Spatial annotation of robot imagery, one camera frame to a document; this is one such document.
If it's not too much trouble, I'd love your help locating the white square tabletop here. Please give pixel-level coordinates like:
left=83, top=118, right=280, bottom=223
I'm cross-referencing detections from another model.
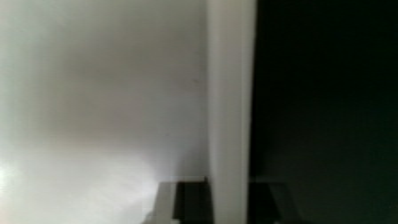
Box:
left=0, top=0, right=255, bottom=224

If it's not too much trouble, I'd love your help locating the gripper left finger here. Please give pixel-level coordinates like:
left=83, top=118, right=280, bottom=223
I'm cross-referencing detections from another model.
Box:
left=141, top=177, right=211, bottom=224

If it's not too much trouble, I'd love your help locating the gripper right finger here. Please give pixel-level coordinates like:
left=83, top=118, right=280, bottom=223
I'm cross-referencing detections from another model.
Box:
left=248, top=182, right=312, bottom=224

